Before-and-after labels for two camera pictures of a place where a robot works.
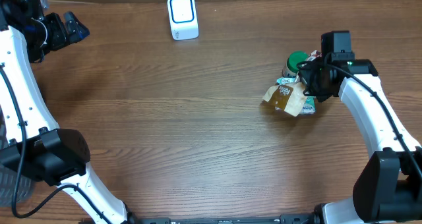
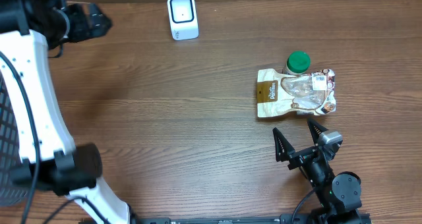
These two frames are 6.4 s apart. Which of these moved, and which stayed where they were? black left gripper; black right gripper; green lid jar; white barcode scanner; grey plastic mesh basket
Moved: black left gripper; black right gripper
Stayed: green lid jar; grey plastic mesh basket; white barcode scanner
